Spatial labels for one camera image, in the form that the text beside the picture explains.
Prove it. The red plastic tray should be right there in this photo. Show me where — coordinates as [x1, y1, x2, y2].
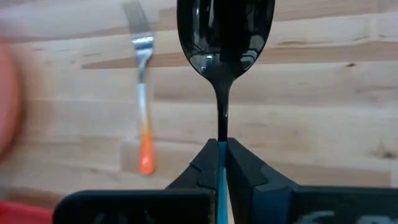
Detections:
[0, 200, 53, 224]

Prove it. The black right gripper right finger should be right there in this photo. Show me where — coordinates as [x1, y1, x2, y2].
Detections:
[226, 138, 398, 224]

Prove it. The fork with orange handle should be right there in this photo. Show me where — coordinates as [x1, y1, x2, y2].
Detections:
[121, 0, 156, 177]

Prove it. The spoon with teal handle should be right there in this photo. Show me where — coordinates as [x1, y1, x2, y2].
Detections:
[176, 0, 276, 224]

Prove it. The orange round plate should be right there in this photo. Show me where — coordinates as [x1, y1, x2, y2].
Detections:
[0, 40, 24, 162]

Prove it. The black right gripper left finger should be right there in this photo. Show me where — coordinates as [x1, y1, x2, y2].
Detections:
[52, 138, 220, 224]

